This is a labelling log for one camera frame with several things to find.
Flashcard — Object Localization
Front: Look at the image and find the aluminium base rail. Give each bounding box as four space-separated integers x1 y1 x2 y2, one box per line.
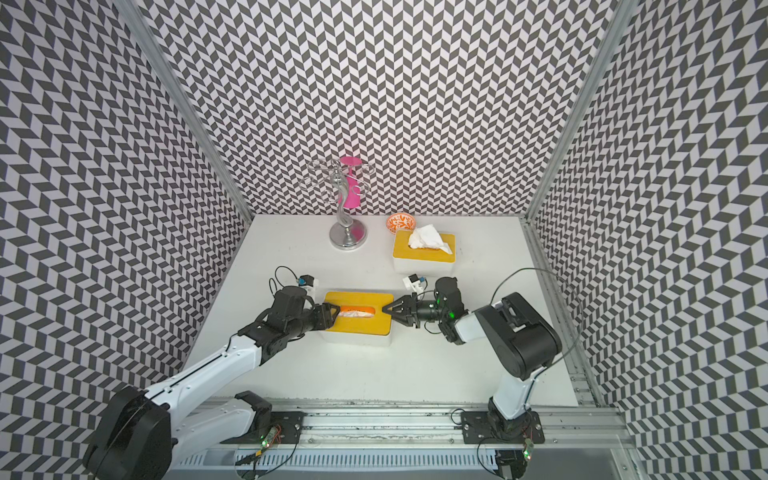
171 400 647 479

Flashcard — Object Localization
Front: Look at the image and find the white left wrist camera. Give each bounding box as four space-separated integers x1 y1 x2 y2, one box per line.
297 274 316 298

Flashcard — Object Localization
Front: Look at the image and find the aluminium corner post right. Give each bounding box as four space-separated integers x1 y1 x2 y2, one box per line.
524 0 639 222

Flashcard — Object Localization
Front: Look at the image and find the orange patterned ceramic bowl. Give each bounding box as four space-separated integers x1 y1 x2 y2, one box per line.
386 212 416 234

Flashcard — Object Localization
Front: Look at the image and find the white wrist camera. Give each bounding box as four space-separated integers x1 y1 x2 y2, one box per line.
297 274 316 298
402 274 428 294

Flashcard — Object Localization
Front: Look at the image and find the yellow wooden lid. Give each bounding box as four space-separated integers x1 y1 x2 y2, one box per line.
392 230 457 264
324 291 394 336

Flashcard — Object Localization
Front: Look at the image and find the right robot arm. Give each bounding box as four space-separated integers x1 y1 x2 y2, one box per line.
382 277 563 445

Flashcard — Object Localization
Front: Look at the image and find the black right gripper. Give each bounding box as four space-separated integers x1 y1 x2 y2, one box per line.
383 292 448 328

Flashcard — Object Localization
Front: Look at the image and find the white plastic box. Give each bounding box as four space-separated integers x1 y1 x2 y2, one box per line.
393 257 455 277
320 330 392 347

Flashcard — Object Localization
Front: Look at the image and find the chrome jewelry stand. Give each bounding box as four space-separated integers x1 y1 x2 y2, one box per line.
309 156 368 251

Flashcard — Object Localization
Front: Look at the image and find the aluminium corner post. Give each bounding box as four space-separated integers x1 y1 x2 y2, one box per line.
113 0 253 225
524 0 639 222

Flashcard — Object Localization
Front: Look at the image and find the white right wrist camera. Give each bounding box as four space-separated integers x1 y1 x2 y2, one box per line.
402 274 428 294

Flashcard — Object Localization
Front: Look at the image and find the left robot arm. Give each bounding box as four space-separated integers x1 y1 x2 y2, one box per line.
82 286 341 479

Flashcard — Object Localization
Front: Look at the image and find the aluminium corner post left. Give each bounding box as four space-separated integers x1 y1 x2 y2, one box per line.
113 0 253 225

